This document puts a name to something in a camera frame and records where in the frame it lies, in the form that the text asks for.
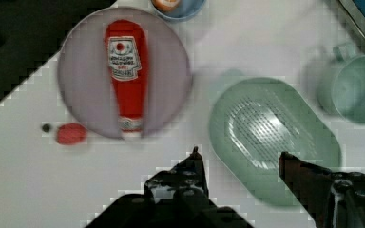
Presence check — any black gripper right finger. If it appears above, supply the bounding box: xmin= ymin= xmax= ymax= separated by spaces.
xmin=279 ymin=152 xmax=365 ymax=228

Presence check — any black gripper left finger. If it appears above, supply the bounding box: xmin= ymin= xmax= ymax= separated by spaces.
xmin=144 ymin=146 xmax=209 ymax=203

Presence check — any green plastic strainer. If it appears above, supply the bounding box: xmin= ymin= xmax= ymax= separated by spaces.
xmin=208 ymin=69 xmax=341 ymax=206

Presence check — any green mug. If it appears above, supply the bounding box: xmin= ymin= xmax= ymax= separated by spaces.
xmin=317 ymin=43 xmax=365 ymax=124

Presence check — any red strawberry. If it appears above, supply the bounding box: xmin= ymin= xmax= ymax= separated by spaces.
xmin=56 ymin=123 xmax=87 ymax=145

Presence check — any grey round plate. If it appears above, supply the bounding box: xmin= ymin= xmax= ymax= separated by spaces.
xmin=57 ymin=7 xmax=193 ymax=139

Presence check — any red ketchup bottle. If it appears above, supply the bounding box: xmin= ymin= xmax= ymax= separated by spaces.
xmin=105 ymin=19 xmax=149 ymax=140

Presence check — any blue bowl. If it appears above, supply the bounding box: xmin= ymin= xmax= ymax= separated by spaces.
xmin=148 ymin=0 xmax=206 ymax=23

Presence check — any orange half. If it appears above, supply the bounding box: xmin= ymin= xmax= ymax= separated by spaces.
xmin=151 ymin=0 xmax=181 ymax=12

